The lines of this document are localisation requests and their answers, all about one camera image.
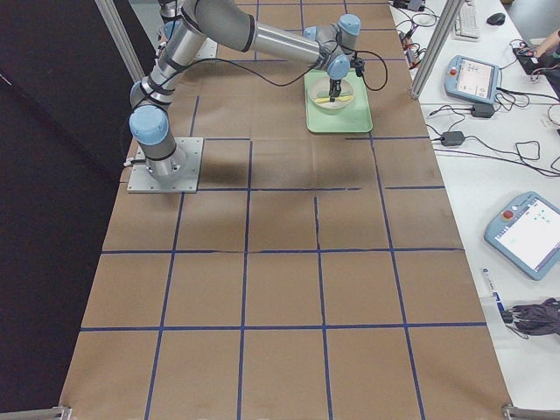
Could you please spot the yellow plastic fork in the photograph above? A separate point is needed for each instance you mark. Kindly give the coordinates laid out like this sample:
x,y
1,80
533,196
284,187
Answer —
x,y
325,100

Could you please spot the white round plate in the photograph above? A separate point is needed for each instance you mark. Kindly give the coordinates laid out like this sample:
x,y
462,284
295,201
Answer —
x,y
319,87

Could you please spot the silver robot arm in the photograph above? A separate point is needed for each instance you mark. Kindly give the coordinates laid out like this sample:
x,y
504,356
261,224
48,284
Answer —
x,y
325,47
164,31

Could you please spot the mint green tray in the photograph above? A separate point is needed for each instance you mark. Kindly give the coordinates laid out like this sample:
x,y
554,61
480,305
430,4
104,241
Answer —
x,y
355,118

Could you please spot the black power adapter near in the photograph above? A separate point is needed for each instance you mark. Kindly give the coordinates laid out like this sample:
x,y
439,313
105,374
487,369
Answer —
x,y
452,138

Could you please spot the black power adapter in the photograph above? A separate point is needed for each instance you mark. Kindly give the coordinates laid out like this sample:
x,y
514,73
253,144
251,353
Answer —
x,y
482,110
452,138

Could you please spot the far teach pendant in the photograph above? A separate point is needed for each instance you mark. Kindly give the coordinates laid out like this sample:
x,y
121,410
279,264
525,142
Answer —
x,y
471,80

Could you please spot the teach pendant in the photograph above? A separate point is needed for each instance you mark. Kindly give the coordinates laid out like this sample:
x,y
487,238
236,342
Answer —
x,y
471,80
526,232

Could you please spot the white keyboard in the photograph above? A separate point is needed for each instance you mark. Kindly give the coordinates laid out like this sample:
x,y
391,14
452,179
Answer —
x,y
466,25

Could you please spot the black power adapter far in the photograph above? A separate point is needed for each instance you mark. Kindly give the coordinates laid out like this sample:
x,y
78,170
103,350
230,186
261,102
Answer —
x,y
482,110

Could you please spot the black computer mouse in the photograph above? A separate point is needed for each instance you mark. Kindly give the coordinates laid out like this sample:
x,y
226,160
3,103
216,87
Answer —
x,y
496,19

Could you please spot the white pen marker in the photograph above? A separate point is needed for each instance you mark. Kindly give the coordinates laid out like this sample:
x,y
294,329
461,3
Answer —
x,y
486,276

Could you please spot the near teach pendant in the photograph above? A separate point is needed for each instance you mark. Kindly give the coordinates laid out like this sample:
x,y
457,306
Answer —
x,y
526,232

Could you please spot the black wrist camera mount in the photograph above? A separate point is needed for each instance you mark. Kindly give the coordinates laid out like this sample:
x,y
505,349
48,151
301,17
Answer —
x,y
358,65

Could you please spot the aluminium frame post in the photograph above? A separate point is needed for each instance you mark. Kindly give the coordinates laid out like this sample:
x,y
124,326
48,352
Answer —
x,y
439,36

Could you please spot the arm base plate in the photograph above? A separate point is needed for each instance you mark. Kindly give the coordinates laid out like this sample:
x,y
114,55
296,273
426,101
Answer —
x,y
179,173
203,47

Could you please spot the left rear aluminium post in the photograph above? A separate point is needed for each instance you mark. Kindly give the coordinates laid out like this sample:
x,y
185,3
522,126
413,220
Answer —
x,y
117,30

